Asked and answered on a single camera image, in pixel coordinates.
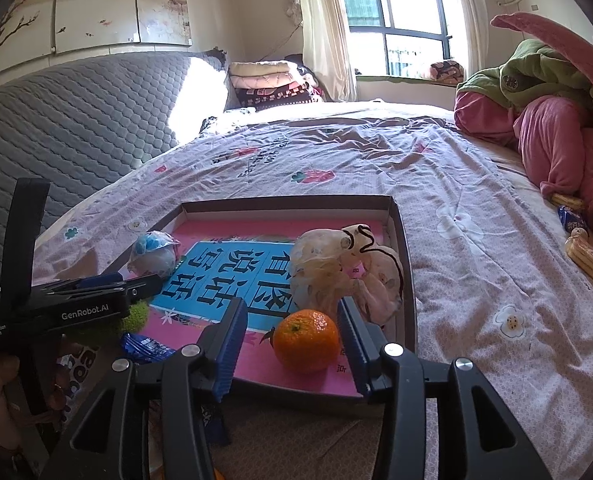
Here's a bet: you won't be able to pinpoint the red patterned pillow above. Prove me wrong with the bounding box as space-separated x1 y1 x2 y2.
429 60 465 83

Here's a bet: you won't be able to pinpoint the cream drawstring pouch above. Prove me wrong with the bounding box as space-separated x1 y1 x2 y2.
290 224 406 323

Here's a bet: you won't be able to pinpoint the small yellow snack packet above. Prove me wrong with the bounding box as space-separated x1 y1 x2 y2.
549 192 585 209

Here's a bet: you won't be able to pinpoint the green blanket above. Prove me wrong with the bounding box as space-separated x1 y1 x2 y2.
457 37 593 136

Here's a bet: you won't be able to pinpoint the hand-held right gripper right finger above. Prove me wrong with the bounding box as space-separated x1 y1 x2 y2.
337 296 552 480

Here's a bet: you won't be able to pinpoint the long pink cushion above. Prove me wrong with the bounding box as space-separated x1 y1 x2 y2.
491 12 593 126

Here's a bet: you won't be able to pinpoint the large yellow snack packet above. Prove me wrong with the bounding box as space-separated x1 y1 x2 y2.
564 227 593 276

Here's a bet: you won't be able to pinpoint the green fuzzy ring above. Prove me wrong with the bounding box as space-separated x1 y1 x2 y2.
84 300 150 346

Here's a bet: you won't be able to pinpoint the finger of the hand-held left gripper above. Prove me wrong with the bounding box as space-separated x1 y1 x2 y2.
44 274 163 312
75 272 126 288

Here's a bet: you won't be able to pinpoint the window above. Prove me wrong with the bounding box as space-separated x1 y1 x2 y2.
337 0 457 81

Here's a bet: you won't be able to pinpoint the cream curtain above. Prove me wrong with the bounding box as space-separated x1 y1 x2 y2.
294 0 360 103
447 0 507 81

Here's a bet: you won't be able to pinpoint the cream folded blanket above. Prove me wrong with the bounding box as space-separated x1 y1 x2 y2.
229 61 302 81

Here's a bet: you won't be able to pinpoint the pink folded blanket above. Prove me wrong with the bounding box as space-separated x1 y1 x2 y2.
231 76 310 93

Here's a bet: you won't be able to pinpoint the grey quilted headboard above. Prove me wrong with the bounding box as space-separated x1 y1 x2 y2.
0 51 227 296

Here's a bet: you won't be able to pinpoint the pink blue printed board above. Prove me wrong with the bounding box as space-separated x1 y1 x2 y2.
141 217 392 398

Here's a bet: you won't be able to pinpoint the pink quilt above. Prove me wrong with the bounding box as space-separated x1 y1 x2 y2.
454 90 593 256

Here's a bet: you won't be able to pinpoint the dark blue cookie packet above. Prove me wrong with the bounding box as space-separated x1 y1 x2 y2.
120 332 174 363

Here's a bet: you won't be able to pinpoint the floral printed wall cabinets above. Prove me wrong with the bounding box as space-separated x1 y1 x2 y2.
0 0 192 81

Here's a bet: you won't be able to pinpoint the small blue white toy ball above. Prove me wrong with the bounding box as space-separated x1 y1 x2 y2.
129 230 180 280

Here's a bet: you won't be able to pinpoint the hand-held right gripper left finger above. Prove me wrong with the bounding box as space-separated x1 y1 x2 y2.
41 297 250 480

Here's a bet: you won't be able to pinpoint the shallow grey cardboard box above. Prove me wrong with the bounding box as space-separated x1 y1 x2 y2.
126 194 418 418

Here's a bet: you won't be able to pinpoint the blue candy packet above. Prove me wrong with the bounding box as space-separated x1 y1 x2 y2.
557 205 587 233

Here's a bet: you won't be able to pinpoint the dark patterned folded blanket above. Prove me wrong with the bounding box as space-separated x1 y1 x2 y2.
234 85 325 111

